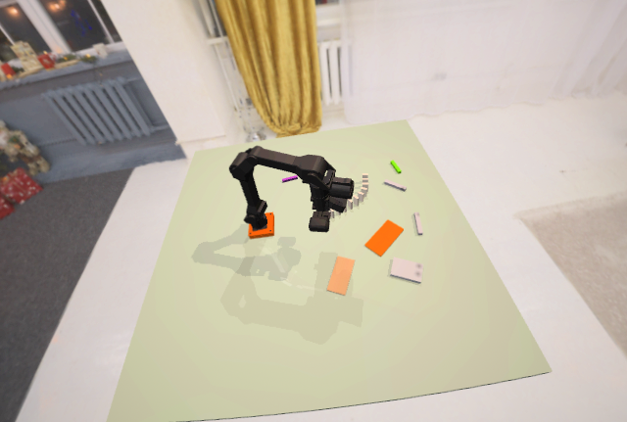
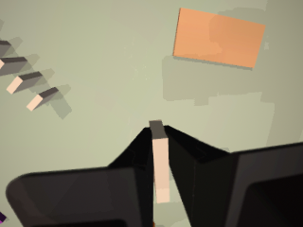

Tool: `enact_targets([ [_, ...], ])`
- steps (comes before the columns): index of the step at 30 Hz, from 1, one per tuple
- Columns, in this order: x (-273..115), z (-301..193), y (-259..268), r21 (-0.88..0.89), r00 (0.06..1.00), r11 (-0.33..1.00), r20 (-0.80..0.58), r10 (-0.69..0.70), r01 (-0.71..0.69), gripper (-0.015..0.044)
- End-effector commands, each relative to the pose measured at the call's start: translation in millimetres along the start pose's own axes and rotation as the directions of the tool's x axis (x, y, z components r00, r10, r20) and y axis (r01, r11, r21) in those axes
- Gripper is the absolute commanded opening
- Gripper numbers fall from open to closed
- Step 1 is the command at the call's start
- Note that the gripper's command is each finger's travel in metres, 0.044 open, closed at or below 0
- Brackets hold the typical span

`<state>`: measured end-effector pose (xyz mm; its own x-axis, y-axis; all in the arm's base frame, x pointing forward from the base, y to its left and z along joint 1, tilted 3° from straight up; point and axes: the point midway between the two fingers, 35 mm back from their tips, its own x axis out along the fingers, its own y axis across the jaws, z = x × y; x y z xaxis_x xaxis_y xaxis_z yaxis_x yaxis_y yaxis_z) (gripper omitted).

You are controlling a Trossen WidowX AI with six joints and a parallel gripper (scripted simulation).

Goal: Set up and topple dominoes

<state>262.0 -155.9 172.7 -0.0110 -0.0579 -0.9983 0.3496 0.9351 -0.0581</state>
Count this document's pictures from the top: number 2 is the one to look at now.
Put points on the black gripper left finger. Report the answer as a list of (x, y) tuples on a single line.
[(121, 190)]

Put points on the beige domino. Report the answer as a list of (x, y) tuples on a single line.
[(25, 81), (4, 46), (42, 98), (160, 147), (11, 65)]

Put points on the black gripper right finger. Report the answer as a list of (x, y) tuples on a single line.
[(212, 182)]

